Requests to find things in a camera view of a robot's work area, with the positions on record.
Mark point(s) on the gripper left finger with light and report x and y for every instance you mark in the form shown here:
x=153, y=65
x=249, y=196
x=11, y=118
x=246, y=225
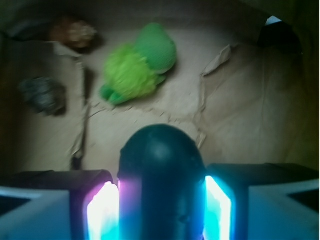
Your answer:
x=59, y=205

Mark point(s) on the gripper right finger with light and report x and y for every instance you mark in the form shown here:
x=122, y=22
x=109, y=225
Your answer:
x=271, y=201

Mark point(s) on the dark green plastic pickle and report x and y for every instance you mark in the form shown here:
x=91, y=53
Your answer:
x=161, y=181

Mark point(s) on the dark brown rock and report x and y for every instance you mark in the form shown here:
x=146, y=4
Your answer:
x=43, y=94

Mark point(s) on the brown paper bag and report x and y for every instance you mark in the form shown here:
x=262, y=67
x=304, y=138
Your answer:
x=245, y=86

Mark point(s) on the green fuzzy plush toy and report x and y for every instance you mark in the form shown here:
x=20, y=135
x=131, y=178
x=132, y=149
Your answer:
x=135, y=70

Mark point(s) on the orange spiral seashell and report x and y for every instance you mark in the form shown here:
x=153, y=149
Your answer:
x=72, y=32

